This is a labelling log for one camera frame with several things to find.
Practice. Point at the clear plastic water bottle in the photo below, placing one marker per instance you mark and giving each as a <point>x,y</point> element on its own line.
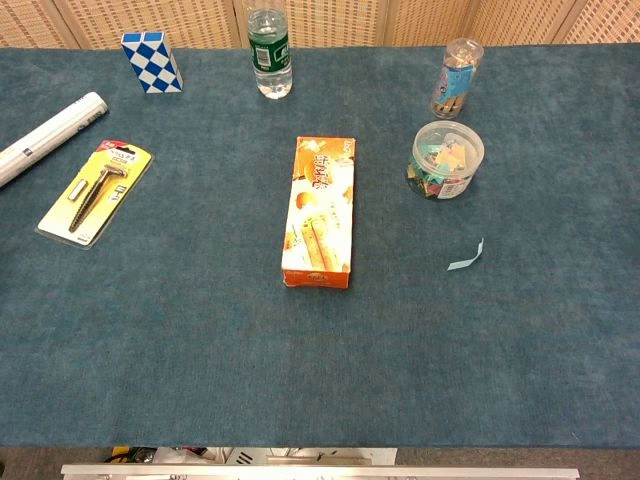
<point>270,55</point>

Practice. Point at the clear tube of wooden pegs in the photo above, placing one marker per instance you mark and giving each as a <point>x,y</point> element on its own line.
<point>454,80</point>

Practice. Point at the white rolled paper tube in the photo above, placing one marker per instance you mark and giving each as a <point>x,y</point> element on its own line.
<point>50,132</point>

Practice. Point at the wicker folding screen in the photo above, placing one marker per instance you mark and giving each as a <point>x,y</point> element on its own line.
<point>340,22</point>

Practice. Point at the blue felt table cloth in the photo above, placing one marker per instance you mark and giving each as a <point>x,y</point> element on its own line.
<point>200,350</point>

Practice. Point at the clear jar of binder clips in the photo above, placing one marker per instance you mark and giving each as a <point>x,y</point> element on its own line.
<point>445,162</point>

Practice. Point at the blue white snake cube puzzle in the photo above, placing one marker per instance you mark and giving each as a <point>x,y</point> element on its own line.
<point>152,65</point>

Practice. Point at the orange snack box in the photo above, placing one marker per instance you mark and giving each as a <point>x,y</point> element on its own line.
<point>320,215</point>

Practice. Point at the small light blue paper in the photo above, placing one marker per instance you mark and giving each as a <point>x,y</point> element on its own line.
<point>462,263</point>

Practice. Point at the aluminium profile rail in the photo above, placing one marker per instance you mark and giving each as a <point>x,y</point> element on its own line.
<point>320,471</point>

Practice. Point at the razor in yellow blister pack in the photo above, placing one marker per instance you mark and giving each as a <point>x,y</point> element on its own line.
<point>95,192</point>

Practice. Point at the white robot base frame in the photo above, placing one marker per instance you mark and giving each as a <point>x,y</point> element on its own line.
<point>280,455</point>

